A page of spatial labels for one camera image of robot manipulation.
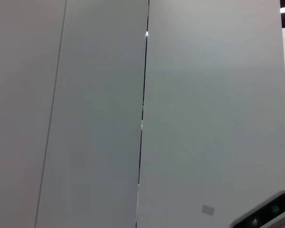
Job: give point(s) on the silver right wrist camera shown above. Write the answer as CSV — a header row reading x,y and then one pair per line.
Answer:
x,y
273,211

